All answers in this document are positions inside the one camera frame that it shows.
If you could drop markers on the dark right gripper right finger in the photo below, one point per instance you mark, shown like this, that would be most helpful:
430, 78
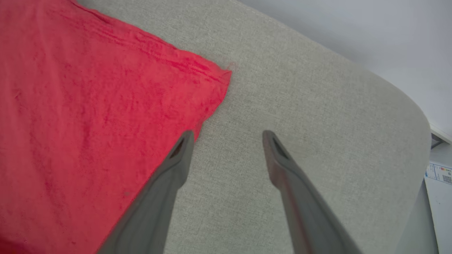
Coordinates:
303, 211

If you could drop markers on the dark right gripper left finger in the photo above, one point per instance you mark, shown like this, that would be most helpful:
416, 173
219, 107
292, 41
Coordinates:
155, 197

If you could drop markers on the red and white t-shirt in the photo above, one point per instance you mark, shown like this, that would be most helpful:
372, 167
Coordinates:
77, 123

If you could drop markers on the white box with label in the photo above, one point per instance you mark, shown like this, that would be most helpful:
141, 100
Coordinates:
441, 215

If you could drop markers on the printed label sticker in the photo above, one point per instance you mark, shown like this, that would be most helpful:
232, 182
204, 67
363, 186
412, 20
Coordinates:
440, 173

